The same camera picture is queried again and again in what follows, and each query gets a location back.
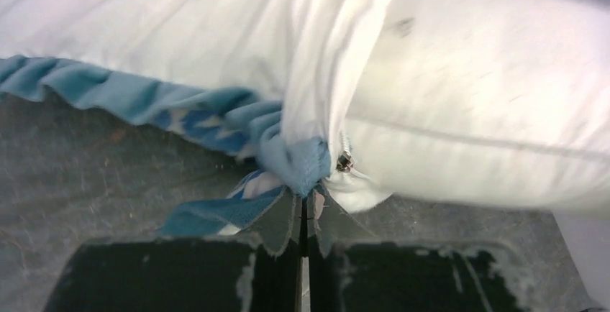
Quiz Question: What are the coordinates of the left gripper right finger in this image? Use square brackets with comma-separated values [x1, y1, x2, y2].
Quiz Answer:
[306, 185, 529, 311]

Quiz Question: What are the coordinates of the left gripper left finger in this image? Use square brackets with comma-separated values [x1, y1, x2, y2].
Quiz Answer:
[45, 192, 302, 311]

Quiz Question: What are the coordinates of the white pillowcase with blue ruffle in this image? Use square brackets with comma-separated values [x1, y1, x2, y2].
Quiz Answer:
[1, 0, 397, 235]

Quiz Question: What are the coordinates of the white pillow insert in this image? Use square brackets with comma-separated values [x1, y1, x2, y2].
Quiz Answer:
[326, 0, 609, 219]

